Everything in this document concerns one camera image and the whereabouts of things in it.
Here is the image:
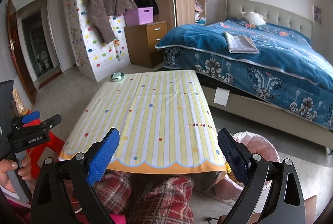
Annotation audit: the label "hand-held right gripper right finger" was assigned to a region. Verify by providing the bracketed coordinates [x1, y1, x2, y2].
[217, 128, 307, 224]

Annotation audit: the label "small wall poster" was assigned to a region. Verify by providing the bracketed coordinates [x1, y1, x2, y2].
[313, 5, 322, 24]

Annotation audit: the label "pink trash bin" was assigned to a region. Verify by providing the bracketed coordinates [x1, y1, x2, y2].
[205, 132, 281, 214]

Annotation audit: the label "folded grey cloth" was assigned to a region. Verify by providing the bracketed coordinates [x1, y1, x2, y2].
[224, 31, 260, 54]

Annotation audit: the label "pile of folded clothes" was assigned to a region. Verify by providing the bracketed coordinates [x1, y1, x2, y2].
[194, 0, 207, 25]

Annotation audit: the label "brown wooden door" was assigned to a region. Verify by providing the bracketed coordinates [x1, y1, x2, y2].
[6, 0, 37, 105]

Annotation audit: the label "person's plaid pants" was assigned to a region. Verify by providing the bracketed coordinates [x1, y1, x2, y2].
[64, 170, 195, 224]

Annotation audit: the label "person's left forearm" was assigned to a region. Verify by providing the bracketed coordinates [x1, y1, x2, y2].
[0, 185, 33, 224]

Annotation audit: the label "striped dotted tablecloth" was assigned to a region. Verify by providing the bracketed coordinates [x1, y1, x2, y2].
[58, 70, 227, 175]

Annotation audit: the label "white pillow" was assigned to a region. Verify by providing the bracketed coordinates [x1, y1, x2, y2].
[241, 11, 268, 26]

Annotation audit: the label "beige upholstered bed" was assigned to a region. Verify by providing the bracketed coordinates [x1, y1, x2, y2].
[163, 0, 333, 149]

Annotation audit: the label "blue floral blanket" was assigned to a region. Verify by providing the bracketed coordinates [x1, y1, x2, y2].
[155, 18, 333, 131]

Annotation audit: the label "red plastic stool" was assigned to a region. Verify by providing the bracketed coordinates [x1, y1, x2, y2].
[25, 110, 65, 162]

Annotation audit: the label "gold patterned bag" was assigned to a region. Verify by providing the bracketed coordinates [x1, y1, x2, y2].
[12, 89, 28, 114]

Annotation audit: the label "person's left hand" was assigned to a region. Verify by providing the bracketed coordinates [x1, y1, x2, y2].
[0, 154, 32, 192]

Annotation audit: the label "purple plastic basket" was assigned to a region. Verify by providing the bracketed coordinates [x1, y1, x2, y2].
[124, 7, 154, 26]

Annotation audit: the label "white tag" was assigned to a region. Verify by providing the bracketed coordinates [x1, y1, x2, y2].
[213, 88, 229, 105]

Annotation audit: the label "brown board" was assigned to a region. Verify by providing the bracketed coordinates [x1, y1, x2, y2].
[303, 195, 318, 214]

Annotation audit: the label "white toilet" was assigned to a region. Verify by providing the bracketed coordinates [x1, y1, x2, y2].
[41, 51, 51, 68]

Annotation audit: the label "white polka dot cabinet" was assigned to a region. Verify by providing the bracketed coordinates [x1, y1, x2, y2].
[61, 0, 130, 82]

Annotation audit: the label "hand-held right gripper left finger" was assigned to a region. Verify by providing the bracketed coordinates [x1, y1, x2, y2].
[31, 128, 121, 224]

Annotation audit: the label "wooden drawer nightstand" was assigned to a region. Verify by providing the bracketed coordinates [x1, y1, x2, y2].
[123, 20, 168, 68]

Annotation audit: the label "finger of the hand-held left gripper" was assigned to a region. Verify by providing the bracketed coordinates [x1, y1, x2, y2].
[12, 110, 41, 127]
[16, 114, 62, 136]

